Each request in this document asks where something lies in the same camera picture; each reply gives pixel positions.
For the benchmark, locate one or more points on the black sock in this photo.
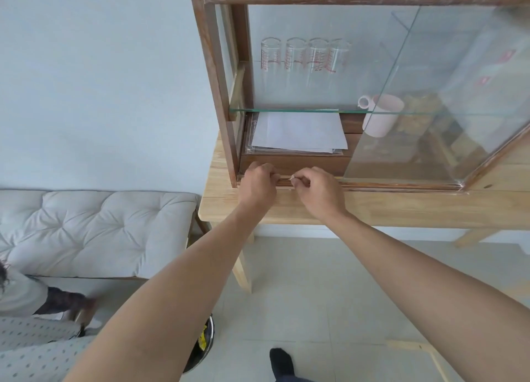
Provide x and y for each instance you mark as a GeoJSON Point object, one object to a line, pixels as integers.
{"type": "Point", "coordinates": [282, 363]}

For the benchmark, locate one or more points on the person's right fingers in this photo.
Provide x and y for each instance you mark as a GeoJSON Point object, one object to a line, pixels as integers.
{"type": "Point", "coordinates": [304, 177]}

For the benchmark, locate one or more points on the glass measuring beaker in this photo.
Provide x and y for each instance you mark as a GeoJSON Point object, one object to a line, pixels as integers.
{"type": "Point", "coordinates": [271, 69]}
{"type": "Point", "coordinates": [295, 69]}
{"type": "Point", "coordinates": [319, 69]}

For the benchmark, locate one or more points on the person's left hand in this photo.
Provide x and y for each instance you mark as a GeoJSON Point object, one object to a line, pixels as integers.
{"type": "Point", "coordinates": [256, 185]}

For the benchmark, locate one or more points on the light wooden table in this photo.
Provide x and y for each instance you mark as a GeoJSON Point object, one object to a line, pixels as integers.
{"type": "Point", "coordinates": [372, 208]}

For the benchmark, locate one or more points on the yellow wrapper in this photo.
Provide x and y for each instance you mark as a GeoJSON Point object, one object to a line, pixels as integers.
{"type": "Point", "coordinates": [202, 339]}

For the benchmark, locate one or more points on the wooden glass display cabinet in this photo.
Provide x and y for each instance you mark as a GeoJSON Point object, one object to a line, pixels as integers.
{"type": "Point", "coordinates": [215, 63]}

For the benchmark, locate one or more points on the wooden bench frame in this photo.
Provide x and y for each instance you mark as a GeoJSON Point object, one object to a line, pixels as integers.
{"type": "Point", "coordinates": [198, 226]}

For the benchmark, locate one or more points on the white mug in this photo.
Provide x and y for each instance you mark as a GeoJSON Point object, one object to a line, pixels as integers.
{"type": "Point", "coordinates": [383, 115]}

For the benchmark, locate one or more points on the glass shelf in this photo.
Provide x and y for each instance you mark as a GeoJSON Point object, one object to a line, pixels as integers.
{"type": "Point", "coordinates": [290, 110]}

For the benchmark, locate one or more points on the glass cabinet door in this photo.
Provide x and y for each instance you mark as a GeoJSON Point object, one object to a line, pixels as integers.
{"type": "Point", "coordinates": [439, 104]}

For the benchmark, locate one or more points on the metal trash bin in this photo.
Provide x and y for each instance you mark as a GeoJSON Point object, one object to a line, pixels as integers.
{"type": "Point", "coordinates": [207, 352]}

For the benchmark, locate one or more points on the stack of white paper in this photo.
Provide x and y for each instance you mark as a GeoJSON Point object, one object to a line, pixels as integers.
{"type": "Point", "coordinates": [298, 131]}

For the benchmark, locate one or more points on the person's right forearm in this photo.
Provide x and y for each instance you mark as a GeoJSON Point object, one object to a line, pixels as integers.
{"type": "Point", "coordinates": [426, 286]}

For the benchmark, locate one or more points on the brown wooden box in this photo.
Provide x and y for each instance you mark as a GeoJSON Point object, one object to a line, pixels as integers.
{"type": "Point", "coordinates": [290, 162]}

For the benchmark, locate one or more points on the person's left forearm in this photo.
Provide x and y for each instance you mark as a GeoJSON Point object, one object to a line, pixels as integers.
{"type": "Point", "coordinates": [178, 295]}

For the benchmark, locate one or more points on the person's right hand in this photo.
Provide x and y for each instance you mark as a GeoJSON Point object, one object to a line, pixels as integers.
{"type": "Point", "coordinates": [323, 195]}

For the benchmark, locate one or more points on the white tufted bench cushion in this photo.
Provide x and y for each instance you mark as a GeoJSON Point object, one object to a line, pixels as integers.
{"type": "Point", "coordinates": [95, 232]}

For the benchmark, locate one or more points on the person's left fingers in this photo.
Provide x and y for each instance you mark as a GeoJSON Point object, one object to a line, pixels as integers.
{"type": "Point", "coordinates": [265, 171]}

